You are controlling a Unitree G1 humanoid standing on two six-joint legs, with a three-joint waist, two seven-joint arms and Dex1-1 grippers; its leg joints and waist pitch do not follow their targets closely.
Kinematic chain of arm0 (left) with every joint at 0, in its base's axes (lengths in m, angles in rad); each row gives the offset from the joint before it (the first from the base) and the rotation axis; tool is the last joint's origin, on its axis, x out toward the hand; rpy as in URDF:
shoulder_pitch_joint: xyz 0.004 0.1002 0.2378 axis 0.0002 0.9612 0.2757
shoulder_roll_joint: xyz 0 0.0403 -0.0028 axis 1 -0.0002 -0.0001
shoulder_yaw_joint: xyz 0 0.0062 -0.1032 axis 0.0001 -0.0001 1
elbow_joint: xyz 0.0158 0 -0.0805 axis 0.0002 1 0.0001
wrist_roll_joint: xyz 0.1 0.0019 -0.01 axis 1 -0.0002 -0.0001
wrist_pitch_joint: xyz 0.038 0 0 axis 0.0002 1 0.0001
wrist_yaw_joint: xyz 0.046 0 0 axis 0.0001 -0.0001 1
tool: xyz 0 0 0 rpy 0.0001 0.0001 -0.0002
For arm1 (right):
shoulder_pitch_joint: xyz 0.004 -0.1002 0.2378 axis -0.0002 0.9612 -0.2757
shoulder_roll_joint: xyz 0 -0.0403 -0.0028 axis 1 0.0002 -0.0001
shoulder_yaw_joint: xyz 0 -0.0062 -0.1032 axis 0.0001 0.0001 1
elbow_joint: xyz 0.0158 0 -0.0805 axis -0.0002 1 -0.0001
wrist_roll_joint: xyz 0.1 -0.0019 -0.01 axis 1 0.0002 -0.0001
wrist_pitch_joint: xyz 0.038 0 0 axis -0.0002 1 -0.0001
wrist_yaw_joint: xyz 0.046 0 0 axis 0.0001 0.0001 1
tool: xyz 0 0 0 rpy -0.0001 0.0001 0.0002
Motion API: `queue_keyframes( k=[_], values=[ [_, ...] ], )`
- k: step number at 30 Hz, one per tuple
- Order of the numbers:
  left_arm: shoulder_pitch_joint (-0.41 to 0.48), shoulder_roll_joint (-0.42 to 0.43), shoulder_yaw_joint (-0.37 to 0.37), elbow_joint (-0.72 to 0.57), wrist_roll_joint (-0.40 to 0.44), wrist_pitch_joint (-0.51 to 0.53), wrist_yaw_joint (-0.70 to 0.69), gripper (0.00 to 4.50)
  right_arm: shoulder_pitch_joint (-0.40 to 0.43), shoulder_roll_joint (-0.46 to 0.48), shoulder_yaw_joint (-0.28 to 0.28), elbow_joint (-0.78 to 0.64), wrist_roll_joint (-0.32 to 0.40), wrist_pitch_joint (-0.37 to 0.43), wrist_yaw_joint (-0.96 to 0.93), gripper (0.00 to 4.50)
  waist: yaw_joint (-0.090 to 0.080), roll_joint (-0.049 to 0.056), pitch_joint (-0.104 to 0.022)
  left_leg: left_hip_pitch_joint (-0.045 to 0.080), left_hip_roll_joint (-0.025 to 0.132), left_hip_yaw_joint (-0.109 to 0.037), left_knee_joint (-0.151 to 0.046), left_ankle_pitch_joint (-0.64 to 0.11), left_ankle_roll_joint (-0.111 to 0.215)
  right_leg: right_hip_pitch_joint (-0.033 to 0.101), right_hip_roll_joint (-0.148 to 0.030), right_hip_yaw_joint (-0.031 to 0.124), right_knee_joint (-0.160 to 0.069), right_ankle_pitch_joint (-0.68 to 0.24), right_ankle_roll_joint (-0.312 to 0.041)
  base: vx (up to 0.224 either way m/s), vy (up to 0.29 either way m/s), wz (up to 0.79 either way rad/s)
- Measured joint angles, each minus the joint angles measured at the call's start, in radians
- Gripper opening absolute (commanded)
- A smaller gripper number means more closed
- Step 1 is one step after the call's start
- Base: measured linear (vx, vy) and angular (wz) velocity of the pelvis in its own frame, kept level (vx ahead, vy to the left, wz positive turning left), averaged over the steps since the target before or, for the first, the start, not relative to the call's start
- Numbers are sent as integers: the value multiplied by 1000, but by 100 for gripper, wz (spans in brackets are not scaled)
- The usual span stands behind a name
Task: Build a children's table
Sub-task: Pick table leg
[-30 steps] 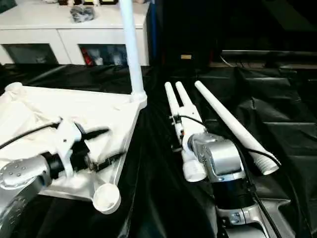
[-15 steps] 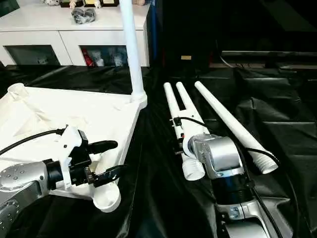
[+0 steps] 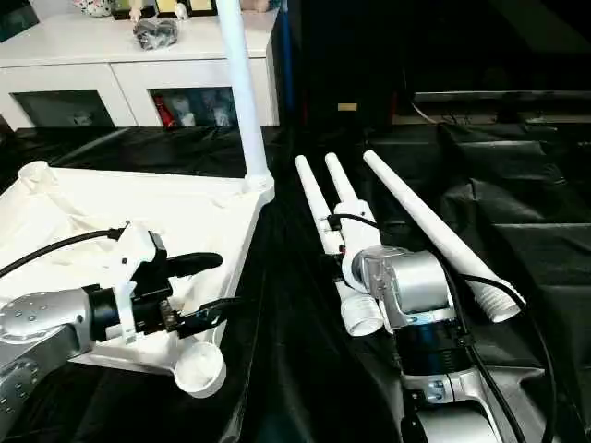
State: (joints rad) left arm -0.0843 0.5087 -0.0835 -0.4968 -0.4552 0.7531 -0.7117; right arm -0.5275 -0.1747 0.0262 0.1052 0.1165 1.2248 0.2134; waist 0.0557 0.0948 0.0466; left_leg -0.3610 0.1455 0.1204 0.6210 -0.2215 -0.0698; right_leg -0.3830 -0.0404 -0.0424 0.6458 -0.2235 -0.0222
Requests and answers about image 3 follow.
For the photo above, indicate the small grey bundle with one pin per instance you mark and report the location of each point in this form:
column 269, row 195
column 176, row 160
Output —
column 155, row 34

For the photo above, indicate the white plastic table leg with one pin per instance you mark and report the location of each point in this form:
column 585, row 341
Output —
column 342, row 180
column 434, row 231
column 319, row 198
column 238, row 83

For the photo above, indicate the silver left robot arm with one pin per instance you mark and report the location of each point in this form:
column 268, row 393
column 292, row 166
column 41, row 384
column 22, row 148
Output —
column 46, row 332

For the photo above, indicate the white plastic table top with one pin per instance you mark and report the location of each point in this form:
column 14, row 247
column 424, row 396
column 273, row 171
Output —
column 92, row 212

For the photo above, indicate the black side table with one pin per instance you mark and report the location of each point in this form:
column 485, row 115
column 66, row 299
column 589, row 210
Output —
column 499, row 97

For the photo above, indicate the black work mat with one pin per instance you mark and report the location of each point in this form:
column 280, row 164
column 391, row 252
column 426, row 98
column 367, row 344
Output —
column 295, row 369

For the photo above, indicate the small tan box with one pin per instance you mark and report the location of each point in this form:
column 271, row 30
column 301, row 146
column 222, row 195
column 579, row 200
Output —
column 347, row 107

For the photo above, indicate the white glass-door cabinet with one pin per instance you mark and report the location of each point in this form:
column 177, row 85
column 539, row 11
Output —
column 92, row 55

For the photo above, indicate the yellow picture card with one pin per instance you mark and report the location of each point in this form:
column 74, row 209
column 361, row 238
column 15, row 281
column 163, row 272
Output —
column 171, row 5

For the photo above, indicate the patterned white ornament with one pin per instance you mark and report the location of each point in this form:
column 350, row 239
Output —
column 92, row 5

